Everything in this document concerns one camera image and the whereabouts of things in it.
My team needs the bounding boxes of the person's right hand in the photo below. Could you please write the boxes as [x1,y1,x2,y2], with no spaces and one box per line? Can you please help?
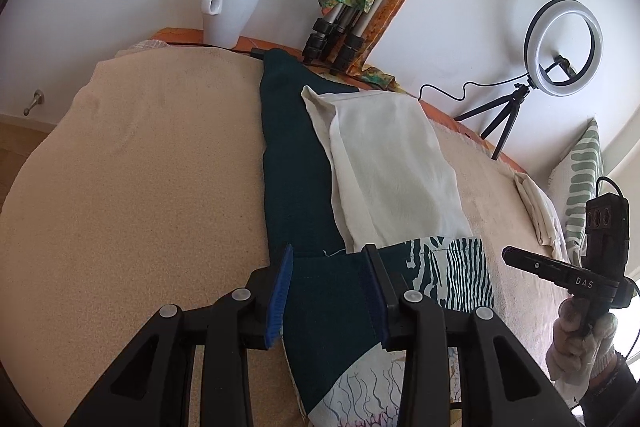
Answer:
[545,297,621,390]

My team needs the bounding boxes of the green striped pillow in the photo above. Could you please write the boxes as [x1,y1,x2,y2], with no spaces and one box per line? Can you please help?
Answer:
[547,118,606,253]

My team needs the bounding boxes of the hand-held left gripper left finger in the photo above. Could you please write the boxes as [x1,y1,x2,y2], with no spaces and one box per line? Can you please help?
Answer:
[65,243,295,427]

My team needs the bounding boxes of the black ring light cable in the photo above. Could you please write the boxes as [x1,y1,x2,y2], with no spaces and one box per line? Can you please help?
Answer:
[417,74,531,102]

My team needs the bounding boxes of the metal door stop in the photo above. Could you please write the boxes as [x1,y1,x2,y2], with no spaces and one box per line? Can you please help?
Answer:
[23,89,46,116]

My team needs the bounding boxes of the white mug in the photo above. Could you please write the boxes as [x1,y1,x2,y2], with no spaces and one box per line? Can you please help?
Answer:
[201,0,264,50]

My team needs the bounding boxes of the folded white clothes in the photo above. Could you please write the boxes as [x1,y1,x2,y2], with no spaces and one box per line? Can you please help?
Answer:
[514,172,568,260]

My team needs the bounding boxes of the small black tripod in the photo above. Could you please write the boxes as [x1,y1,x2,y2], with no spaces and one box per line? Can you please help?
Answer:
[452,82,532,162]

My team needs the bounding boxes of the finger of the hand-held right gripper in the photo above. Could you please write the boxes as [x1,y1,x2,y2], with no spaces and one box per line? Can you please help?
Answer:
[501,245,573,284]

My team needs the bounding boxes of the dark green tree print t-shirt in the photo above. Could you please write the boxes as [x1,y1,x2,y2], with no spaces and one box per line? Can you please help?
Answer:
[258,48,496,427]

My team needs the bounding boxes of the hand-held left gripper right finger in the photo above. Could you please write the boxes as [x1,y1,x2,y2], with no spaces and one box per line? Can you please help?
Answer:
[361,244,583,427]

